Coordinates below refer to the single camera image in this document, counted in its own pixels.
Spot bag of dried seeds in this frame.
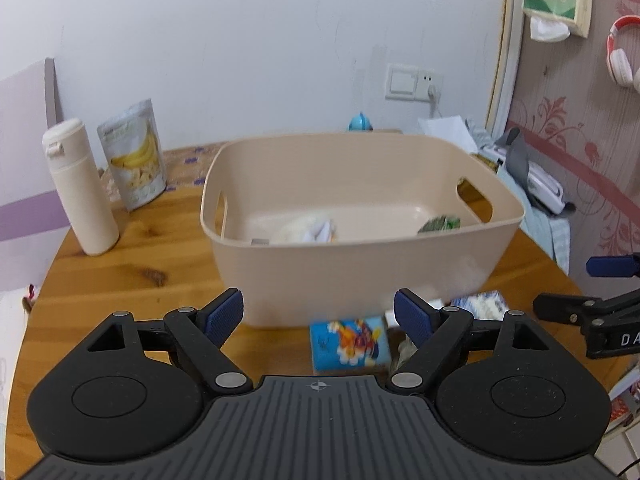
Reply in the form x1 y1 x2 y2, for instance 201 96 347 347
418 214 461 234

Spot blue white small box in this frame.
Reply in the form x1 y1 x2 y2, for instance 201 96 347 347
450 290 509 321

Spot blue cartoon tissue pack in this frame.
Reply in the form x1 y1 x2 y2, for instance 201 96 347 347
309 316 392 375

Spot white blood pressure monitor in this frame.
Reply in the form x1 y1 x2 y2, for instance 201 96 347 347
480 144 566 216

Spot beige plastic storage basket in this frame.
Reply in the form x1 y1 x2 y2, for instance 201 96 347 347
200 132 524 327

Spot white cloth bundle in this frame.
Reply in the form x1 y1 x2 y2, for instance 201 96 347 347
269 214 335 245

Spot grey pressure cuff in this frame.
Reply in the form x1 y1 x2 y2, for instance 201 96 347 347
492 127 530 196

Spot red white headphones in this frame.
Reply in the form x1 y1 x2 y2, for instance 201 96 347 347
605 14 640 92

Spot pink leaning board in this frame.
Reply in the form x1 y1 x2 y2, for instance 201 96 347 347
0 58 70 292

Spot white paper sheet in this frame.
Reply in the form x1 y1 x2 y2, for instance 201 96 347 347
418 116 478 154

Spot banana chips pouch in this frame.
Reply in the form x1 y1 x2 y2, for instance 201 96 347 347
96 100 167 211

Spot blue cartoon figurine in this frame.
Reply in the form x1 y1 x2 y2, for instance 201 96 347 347
348 113 373 131

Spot cream thermos bottle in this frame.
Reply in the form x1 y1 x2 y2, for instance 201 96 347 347
42 118 119 256

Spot white power cable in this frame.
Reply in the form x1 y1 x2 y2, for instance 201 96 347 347
426 84 446 120

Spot white wall switch socket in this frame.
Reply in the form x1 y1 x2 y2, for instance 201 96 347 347
385 64 444 104

